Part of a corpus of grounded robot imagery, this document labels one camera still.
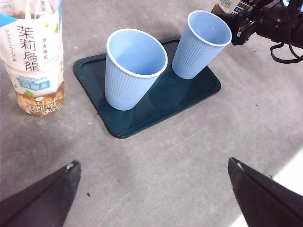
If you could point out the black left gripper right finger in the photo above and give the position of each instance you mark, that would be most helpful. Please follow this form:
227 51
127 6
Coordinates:
265 203

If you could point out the jasmine tea bottle white label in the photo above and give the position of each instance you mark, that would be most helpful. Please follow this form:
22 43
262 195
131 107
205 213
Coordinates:
33 59

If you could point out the dark oolong tea bottle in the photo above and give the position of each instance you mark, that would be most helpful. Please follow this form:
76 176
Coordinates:
227 6

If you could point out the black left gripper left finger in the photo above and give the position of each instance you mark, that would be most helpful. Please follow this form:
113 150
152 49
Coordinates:
40 205

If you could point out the blue ribbed plastic cup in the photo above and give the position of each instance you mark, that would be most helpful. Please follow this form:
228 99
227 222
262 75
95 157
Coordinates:
194 54
127 85

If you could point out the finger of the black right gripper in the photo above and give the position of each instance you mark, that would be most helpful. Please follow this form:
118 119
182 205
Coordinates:
233 20

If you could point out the dark teal rectangular tray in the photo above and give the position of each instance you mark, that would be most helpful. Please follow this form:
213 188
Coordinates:
165 104

